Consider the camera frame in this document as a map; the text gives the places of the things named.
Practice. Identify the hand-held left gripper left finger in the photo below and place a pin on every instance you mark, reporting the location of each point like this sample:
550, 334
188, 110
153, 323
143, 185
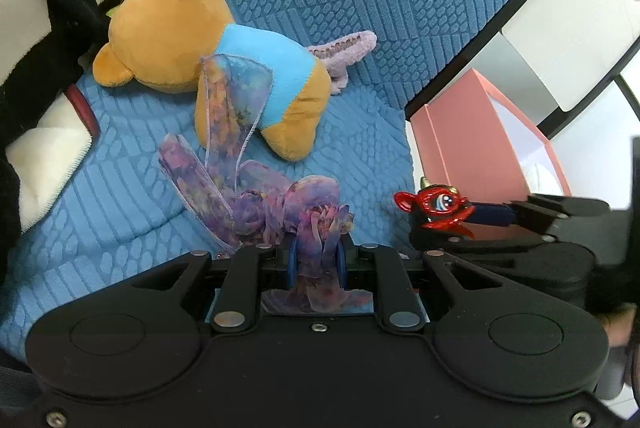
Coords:
291, 263

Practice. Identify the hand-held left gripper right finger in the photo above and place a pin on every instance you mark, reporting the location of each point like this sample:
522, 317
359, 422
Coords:
341, 265

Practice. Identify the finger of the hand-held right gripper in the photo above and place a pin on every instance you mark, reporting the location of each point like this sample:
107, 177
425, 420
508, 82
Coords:
500, 250
492, 214

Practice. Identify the red figurine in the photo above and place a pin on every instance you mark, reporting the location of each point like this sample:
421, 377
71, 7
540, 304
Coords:
440, 203

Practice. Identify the purple ribbon flower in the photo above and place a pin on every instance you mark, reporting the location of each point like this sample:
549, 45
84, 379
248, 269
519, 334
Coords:
310, 203

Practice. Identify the pink box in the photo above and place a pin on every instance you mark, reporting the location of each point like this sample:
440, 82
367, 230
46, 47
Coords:
460, 133

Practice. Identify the black curved bar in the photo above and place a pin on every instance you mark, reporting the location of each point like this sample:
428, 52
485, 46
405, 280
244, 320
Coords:
590, 101

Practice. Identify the lavender plush toy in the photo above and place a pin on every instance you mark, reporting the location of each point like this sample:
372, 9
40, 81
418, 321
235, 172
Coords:
345, 53

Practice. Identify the beige plastic panel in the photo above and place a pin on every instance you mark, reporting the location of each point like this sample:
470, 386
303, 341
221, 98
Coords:
600, 8

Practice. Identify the brown bear plush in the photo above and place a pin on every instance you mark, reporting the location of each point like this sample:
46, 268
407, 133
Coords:
165, 33

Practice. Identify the striped fleece blanket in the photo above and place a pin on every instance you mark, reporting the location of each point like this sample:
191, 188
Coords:
30, 33

